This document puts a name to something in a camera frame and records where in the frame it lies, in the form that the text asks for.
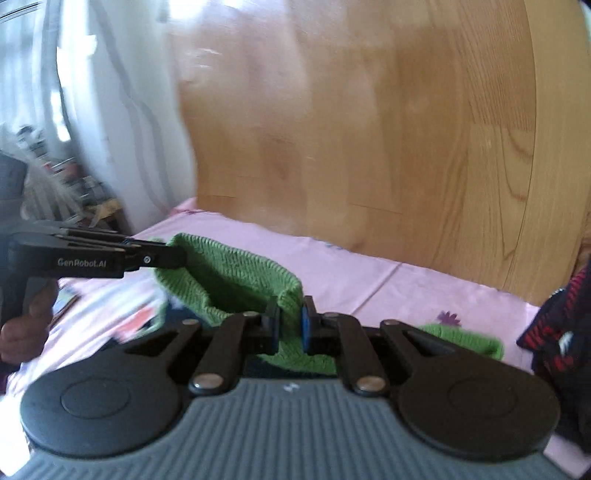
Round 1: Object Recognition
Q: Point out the navy garment with red pattern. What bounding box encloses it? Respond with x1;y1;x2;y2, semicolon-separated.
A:
516;258;591;444

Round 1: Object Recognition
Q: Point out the person's left hand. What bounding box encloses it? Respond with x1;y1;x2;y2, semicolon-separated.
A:
0;281;61;366

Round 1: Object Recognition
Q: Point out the wooden headboard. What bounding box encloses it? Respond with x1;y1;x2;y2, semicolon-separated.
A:
168;0;591;308

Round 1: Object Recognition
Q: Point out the green white navy striped sweater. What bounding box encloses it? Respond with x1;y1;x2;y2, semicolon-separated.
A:
152;232;505;376

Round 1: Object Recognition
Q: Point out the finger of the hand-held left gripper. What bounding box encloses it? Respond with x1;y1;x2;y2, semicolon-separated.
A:
122;241;188;271
115;233;166;246

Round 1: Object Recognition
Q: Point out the pink printed bed sheet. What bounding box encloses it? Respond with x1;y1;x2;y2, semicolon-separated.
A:
0;196;591;480

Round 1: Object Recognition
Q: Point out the wooden side table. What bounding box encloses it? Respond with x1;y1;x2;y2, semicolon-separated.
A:
88;199;127;232

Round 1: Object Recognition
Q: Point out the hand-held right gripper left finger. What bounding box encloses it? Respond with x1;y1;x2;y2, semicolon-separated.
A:
111;302;281;394

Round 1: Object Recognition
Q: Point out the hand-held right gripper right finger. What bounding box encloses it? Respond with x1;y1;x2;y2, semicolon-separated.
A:
300;296;463;394

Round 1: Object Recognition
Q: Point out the white patterned curtain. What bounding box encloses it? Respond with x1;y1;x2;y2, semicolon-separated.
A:
0;0;199;234

